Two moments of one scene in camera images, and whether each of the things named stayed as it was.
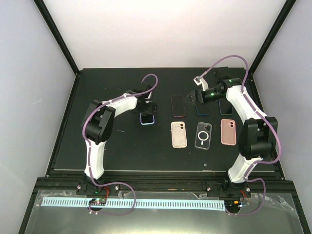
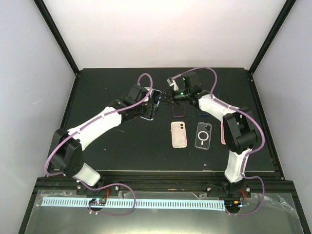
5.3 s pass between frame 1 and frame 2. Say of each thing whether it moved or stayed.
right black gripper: moved
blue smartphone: stayed
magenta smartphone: stayed
